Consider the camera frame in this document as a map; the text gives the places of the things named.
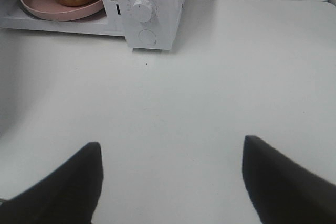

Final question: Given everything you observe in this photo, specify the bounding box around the white microwave oven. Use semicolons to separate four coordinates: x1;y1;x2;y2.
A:
1;0;185;50

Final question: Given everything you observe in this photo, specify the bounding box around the white timer knob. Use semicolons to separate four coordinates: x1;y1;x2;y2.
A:
131;0;154;23

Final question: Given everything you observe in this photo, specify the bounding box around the white round door button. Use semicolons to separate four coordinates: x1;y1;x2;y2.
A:
138;29;156;46

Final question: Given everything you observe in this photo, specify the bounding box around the pink round plate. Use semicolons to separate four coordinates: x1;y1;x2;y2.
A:
20;0;104;21

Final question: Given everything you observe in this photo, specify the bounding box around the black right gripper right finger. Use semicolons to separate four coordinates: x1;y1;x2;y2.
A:
242;135;335;223

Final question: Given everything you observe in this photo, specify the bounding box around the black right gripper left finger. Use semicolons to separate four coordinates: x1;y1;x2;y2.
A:
1;142;104;223

